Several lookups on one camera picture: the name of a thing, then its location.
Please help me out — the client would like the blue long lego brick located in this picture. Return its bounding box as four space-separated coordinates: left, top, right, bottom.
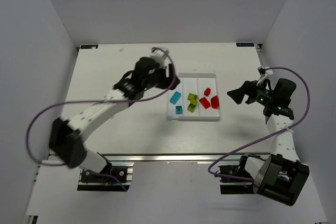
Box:
169 91 182 104

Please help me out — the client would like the large red lego brick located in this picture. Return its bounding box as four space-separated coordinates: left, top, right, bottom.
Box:
199 97 211 109
211 95 219 109

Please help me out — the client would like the small red lego brick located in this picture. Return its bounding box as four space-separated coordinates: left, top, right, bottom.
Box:
204 88 211 96

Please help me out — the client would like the small blue lego brick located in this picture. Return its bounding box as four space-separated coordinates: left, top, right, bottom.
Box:
175 105 183 114

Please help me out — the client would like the green lego brick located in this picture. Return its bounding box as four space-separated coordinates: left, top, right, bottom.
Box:
187 100 198 112
187 93 198 101

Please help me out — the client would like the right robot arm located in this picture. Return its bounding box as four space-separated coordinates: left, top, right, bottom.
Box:
219 78 310 206

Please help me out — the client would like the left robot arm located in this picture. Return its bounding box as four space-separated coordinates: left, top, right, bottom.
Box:
49 56 180 174

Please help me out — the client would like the white divided tray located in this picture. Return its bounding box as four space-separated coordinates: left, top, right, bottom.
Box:
166 73 221 121

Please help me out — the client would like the right blue corner label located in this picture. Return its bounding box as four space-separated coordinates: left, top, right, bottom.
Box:
236 42 255 47

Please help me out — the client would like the blue corner label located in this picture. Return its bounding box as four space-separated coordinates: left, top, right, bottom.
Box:
80 45 98 49
236 42 255 47

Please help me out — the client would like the left blue corner label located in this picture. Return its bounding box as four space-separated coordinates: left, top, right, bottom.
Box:
80 45 98 49

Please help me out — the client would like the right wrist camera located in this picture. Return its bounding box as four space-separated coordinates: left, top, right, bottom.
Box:
257 66 274 86

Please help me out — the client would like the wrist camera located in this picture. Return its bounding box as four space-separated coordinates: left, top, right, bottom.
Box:
257 66 274 86
150 47 169 68

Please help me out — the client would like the right side rail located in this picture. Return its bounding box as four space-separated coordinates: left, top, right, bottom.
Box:
255 44 268 68

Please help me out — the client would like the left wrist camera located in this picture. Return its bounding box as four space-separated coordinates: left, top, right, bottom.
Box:
150 47 169 68

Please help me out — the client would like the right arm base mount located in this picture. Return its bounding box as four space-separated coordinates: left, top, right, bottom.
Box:
214 155 270 195

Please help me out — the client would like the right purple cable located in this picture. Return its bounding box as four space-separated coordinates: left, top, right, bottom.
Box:
208 66 311 182

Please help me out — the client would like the aluminium front rail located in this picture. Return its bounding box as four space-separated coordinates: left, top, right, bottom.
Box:
99 153 274 163

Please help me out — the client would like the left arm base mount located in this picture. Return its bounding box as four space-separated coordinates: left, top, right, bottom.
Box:
77 165 133 192

